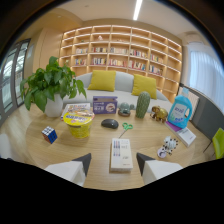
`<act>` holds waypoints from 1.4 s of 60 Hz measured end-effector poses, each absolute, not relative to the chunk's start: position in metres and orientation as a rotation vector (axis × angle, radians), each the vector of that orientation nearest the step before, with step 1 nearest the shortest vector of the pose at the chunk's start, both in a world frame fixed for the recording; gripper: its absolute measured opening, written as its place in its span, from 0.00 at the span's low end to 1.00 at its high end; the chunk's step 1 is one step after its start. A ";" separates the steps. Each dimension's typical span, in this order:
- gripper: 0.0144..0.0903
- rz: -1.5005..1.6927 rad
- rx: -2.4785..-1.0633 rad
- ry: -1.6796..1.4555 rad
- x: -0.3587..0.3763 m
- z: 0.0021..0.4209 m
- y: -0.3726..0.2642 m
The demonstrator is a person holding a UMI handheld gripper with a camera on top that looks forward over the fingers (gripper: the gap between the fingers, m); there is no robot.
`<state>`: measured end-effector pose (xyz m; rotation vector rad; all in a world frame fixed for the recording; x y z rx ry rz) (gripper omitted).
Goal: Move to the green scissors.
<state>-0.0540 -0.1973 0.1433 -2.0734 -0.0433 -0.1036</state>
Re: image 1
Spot green handled scissors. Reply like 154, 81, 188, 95
118, 122, 134, 139

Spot ceiling strip light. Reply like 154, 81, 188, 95
132, 0, 144, 22

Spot gold elephant figurine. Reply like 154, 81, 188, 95
149, 105, 169, 124

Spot white and purple book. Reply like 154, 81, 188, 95
165, 120, 197, 148

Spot white pen box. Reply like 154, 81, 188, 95
110, 137, 134, 173

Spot rubik's cube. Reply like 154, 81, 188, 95
41, 125, 58, 145

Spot green chair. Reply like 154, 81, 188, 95
203, 126, 224, 160

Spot yellow instant noodle cup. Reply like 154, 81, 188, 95
62, 110, 96, 139

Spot white black-spotted toy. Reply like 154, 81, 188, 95
156, 135, 179, 159

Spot tall green cactus ornament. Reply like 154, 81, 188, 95
135, 91, 152, 119

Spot white curtain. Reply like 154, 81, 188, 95
187, 41, 224, 114

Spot small round cactus ornament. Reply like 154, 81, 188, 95
117, 101, 136, 118

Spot grey sofa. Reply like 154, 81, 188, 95
62, 70, 173, 114

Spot wooden bookshelf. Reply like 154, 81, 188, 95
58, 24, 183, 104

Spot purple cardboard box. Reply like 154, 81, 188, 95
92, 95, 119, 115

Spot black computer mouse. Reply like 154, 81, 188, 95
100, 118, 120, 130

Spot blue detergent bottle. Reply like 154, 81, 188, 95
167, 87, 193, 130

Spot yellow cushion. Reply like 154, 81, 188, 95
131, 73, 158, 100
87, 69, 117, 93

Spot green potted plant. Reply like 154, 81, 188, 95
19, 55, 88, 118

